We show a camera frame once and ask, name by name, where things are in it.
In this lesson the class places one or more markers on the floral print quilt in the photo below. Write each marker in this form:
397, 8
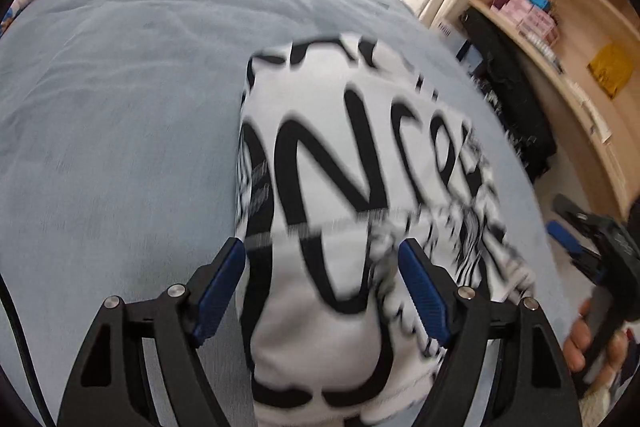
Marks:
20, 2

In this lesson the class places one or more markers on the bed with blue sheet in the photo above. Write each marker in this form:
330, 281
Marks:
125, 107

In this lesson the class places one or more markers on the light wooden bookshelf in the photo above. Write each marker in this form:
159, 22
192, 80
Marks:
590, 17

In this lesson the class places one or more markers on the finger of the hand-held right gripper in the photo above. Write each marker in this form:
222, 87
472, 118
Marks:
575, 213
564, 238

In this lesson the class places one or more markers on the yellow packet on shelf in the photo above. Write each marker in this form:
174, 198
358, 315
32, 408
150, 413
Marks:
611, 69

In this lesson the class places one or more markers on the pink mini drawer organizer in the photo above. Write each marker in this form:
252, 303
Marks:
530, 19

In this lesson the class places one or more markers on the person's right hand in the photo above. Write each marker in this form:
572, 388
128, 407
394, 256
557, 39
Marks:
574, 342

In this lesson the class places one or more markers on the black clothes pile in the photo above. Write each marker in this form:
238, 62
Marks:
515, 97

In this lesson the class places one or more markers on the small white box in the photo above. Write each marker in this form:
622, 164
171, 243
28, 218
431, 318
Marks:
446, 29

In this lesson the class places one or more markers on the small blue box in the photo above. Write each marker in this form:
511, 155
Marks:
537, 0

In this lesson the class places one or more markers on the white black graffiti print jacket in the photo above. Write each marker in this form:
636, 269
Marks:
350, 157

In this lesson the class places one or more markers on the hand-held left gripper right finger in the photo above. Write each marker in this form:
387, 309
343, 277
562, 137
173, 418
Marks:
422, 292

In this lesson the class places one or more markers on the white paper sheet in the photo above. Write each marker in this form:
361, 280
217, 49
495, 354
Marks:
597, 119

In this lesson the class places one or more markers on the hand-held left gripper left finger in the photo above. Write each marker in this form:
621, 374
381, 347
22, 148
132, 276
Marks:
220, 292

